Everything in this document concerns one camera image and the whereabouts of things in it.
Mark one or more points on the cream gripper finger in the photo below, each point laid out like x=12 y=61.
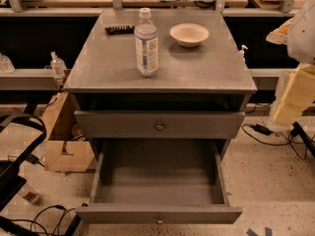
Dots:
x=298 y=95

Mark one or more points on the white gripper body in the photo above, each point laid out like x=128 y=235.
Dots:
x=303 y=36

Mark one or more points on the clear plastic water bottle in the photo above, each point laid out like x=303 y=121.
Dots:
x=146 y=43

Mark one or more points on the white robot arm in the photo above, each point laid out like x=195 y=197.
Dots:
x=298 y=35

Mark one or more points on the small white pump bottle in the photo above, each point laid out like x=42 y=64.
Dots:
x=242 y=51

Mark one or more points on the grey wooden drawer cabinet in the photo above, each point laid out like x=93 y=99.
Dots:
x=209 y=77

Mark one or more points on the open grey middle drawer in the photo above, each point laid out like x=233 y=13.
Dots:
x=159 y=181

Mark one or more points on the closed grey top drawer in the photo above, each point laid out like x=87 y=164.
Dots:
x=159 y=124

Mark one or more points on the clear pump bottle left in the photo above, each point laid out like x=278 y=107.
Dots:
x=57 y=64

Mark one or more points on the cardboard box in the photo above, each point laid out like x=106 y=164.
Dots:
x=63 y=150

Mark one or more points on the clear plastic dome lid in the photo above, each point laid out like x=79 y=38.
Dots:
x=6 y=65

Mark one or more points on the black power adapter with cable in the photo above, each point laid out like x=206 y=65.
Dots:
x=263 y=130

